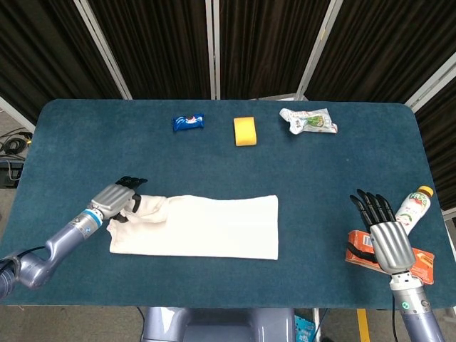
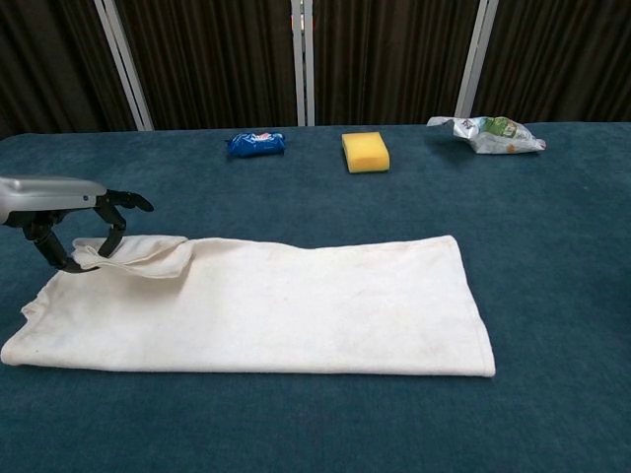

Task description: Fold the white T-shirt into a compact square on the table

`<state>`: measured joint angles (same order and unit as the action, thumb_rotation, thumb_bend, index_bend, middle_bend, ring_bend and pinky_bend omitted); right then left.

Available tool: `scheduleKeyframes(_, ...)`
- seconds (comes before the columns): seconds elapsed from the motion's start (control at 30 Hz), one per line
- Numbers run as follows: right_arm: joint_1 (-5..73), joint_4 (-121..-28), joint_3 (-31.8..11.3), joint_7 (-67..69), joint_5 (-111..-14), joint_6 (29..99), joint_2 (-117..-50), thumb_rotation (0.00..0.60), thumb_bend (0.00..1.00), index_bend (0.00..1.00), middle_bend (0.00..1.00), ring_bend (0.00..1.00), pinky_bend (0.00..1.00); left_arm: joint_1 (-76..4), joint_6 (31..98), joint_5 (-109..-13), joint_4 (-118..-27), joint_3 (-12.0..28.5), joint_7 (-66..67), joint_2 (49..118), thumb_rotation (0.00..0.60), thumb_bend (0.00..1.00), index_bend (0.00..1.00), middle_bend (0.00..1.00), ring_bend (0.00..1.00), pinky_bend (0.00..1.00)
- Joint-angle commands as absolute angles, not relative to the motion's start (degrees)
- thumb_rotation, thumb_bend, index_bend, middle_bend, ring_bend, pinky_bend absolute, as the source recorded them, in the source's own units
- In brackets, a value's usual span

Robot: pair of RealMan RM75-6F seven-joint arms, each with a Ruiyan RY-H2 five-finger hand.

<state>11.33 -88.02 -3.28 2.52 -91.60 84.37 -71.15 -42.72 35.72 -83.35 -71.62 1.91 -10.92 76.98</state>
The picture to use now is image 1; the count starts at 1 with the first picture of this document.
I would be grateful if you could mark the crumpled white green packet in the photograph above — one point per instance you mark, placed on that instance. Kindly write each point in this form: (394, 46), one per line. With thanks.
(306, 122)

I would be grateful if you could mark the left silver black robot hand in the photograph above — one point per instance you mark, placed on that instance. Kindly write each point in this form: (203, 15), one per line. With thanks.
(112, 199)

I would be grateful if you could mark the white table leg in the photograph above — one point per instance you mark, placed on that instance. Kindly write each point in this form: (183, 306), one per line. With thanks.
(316, 326)

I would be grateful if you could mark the white T-shirt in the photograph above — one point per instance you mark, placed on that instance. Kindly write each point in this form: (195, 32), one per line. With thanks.
(213, 228)

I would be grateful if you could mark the black partition screen panel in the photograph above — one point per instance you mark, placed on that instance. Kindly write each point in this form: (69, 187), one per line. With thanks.
(267, 46)
(441, 142)
(160, 46)
(384, 46)
(42, 53)

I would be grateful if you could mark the yellow sponge block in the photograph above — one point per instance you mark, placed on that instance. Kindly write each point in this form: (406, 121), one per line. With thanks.
(245, 132)

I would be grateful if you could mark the black floor power box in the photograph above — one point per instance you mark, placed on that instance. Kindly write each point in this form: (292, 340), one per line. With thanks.
(9, 174)

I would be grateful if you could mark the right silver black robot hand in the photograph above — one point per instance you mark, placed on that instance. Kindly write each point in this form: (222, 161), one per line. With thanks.
(392, 246)

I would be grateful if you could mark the orange cardboard box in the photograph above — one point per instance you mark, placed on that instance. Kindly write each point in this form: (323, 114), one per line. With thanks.
(425, 263)

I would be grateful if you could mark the blue printed carton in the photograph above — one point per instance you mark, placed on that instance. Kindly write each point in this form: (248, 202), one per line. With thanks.
(304, 329)

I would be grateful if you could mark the blue snack packet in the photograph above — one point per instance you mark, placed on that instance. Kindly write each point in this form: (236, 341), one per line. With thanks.
(188, 123)

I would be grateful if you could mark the grey-blue robot torso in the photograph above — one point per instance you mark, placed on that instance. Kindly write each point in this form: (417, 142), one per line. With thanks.
(221, 327)

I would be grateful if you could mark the white drink bottle yellow cap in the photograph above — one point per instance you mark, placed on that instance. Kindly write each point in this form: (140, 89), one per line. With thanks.
(417, 206)

